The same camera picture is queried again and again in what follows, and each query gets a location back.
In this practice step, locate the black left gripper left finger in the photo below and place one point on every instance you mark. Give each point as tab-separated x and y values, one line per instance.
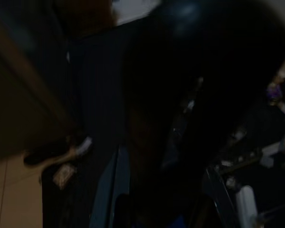
114	175

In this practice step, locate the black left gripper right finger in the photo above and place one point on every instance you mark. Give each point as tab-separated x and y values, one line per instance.
216	199

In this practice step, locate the wooden brush white bristles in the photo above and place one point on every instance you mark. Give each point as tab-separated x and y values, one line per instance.
83	147

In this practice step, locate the small printed packet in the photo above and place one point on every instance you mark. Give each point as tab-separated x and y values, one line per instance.
64	175

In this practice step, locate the tall grey cabinet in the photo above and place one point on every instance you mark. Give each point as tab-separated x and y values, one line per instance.
26	95

